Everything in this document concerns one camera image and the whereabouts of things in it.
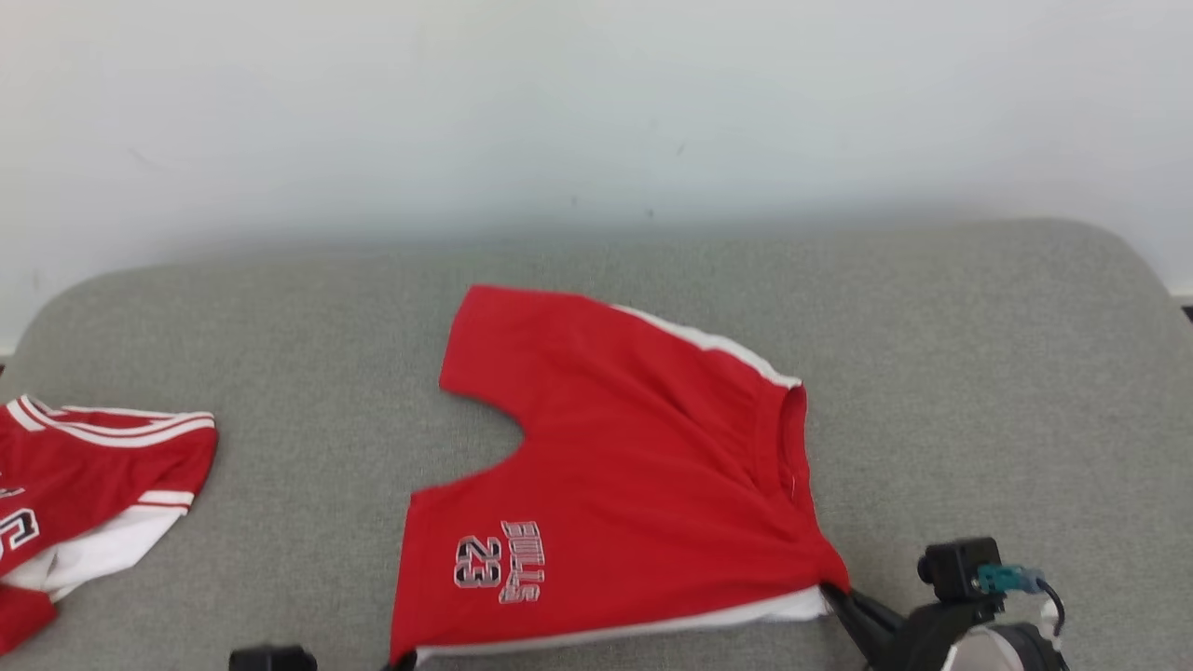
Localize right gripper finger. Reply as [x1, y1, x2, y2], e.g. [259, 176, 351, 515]
[822, 587, 884, 671]
[839, 585, 907, 646]

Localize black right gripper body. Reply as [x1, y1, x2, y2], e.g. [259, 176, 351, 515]
[893, 599, 1006, 671]

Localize red shorts with white stripe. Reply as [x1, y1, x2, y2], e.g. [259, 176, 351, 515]
[389, 284, 852, 668]

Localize red and white jersey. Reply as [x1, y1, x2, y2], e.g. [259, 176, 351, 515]
[0, 395, 219, 655]

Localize teal cable connector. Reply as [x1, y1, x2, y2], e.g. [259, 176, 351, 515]
[976, 563, 1046, 597]

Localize thin black cable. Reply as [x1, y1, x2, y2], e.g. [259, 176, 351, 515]
[1033, 576, 1069, 638]

